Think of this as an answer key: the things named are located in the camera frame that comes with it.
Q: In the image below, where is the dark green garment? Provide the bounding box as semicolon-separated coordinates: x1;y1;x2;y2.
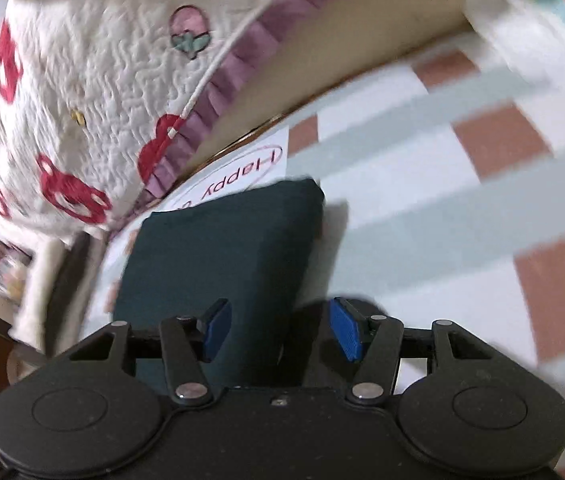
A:
113;178;326;387

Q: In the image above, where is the checkered bed sheet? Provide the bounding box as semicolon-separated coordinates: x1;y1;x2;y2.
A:
82;25;565;480

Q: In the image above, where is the white quilted pillow red pattern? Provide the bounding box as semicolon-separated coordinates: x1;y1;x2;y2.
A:
0;0;363;241

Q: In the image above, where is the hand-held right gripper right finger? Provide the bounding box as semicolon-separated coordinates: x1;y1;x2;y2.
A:
329;297;497;406

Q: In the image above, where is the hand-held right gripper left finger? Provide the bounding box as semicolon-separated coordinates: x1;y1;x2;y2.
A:
68;298;234;406

